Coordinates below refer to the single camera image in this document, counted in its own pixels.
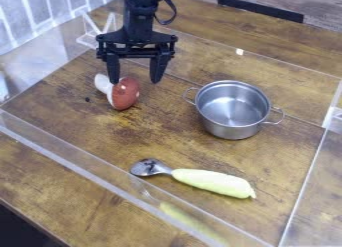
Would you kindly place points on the silver metal pot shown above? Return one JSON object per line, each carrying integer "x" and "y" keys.
{"x": 234, "y": 108}

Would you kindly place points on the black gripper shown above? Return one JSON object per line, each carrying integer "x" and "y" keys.
{"x": 116, "y": 45}

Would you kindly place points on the clear acrylic front barrier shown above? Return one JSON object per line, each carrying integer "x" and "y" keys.
{"x": 157, "y": 201}

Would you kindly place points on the black strip on table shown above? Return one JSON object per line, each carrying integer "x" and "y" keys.
{"x": 262, "y": 9}

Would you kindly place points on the red white toy mushroom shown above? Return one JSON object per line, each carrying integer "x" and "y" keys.
{"x": 122, "y": 94}

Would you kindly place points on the spoon with yellow handle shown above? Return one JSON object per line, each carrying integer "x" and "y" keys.
{"x": 204, "y": 179}

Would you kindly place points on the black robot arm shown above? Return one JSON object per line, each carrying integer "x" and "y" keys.
{"x": 140, "y": 17}

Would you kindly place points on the clear acrylic triangle bracket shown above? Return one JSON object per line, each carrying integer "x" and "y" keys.
{"x": 91, "y": 30}

